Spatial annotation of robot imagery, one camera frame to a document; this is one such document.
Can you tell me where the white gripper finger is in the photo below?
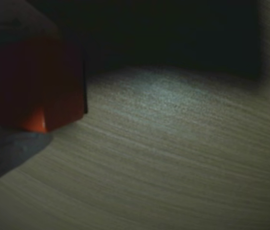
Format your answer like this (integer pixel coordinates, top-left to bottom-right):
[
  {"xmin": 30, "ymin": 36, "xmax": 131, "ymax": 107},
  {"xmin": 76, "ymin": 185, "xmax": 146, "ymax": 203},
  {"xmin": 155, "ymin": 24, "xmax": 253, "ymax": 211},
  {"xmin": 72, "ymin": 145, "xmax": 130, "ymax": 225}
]
[
  {"xmin": 0, "ymin": 0, "xmax": 59, "ymax": 56},
  {"xmin": 0, "ymin": 128, "xmax": 54, "ymax": 190}
]

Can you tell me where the orange cube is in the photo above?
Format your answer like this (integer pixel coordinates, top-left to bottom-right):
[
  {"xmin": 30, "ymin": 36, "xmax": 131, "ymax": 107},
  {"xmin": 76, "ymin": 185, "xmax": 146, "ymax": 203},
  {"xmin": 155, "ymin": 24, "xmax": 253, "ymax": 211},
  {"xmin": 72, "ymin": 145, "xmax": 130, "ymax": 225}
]
[{"xmin": 0, "ymin": 39, "xmax": 89, "ymax": 134}]

